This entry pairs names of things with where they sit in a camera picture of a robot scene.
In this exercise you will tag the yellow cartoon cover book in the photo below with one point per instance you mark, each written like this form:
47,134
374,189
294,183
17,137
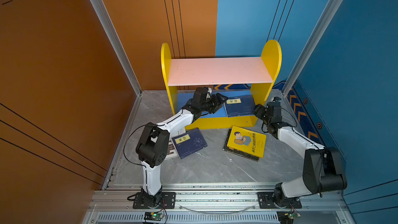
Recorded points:
247,141

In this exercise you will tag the white brown patterned booklet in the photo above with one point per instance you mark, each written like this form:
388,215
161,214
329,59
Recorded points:
171,151

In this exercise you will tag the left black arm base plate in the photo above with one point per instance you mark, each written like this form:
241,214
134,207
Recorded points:
165,200

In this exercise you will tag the right small circuit board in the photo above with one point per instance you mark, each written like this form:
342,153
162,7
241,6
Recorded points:
288,217

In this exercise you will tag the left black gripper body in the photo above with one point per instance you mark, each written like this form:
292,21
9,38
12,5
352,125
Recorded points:
211,104

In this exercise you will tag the aluminium rail frame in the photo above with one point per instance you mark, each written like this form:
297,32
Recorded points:
214,203

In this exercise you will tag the navy book bottom yellow label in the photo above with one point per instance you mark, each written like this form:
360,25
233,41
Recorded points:
189,143

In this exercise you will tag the left green circuit board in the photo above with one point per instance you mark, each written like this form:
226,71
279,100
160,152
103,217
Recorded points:
153,217

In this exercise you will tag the navy book yellow label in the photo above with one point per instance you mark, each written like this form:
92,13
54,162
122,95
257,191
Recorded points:
243,105
189,143

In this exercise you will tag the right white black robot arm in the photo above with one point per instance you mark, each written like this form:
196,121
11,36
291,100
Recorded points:
323,169

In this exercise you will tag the dark book under yellow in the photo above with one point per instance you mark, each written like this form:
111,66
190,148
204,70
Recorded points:
237,152

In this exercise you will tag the yellow pink blue bookshelf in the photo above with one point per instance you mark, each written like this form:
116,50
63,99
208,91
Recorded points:
229,76

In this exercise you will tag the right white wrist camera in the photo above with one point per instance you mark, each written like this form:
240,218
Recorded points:
276,99

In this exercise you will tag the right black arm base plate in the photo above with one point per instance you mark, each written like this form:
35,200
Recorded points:
270,200

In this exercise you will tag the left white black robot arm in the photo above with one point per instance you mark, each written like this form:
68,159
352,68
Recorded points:
154,140

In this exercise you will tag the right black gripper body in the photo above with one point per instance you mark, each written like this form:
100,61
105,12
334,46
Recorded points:
261,113

